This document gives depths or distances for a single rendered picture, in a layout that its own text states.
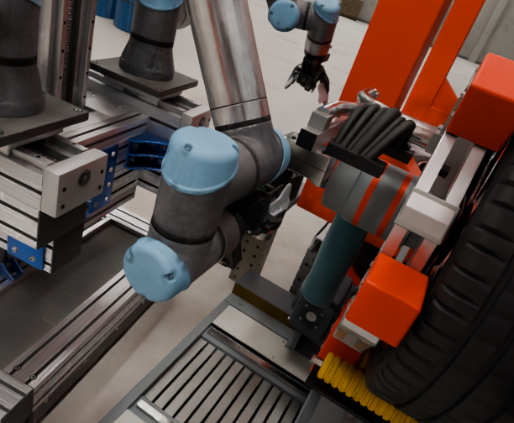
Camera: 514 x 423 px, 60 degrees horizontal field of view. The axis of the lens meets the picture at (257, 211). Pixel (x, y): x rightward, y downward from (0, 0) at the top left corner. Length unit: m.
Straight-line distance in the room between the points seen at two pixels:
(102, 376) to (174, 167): 1.10
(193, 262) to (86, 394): 0.99
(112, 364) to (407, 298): 1.10
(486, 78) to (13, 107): 0.74
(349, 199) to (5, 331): 0.91
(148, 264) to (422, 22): 1.02
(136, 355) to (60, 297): 0.32
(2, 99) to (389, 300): 0.70
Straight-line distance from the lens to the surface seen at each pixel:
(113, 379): 1.48
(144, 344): 1.58
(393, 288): 0.58
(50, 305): 1.37
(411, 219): 0.62
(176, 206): 0.46
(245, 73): 0.55
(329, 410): 1.31
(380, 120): 0.69
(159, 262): 0.48
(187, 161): 0.44
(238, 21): 0.56
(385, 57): 1.33
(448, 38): 3.24
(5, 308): 1.37
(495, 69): 0.65
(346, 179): 0.85
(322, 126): 0.71
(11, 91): 0.89
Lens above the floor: 1.18
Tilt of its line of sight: 29 degrees down
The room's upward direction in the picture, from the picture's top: 20 degrees clockwise
